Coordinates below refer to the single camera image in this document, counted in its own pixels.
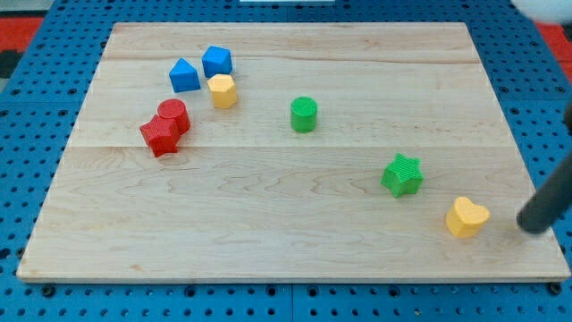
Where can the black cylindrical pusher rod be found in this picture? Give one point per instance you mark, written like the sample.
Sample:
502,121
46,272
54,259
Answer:
549,202

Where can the yellow heart block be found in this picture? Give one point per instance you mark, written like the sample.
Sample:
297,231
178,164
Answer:
465,219

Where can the green star block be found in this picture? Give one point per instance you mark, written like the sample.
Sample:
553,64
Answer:
402,176

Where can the green cylinder block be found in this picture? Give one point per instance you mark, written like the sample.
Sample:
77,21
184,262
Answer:
303,114

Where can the yellow hexagon block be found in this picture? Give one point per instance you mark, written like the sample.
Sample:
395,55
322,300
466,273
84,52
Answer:
223,90

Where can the wooden board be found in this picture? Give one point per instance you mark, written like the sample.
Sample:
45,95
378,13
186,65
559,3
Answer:
246,199

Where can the blue cube block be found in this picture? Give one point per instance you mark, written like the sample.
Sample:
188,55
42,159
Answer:
216,60

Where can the blue triangle block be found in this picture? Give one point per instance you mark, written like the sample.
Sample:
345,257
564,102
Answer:
184,77

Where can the red cylinder block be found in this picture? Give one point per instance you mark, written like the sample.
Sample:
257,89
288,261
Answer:
176,110

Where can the red star block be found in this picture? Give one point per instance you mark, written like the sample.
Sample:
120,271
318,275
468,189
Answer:
161,135

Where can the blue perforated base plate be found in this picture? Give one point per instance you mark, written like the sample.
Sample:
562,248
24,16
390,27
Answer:
42,98

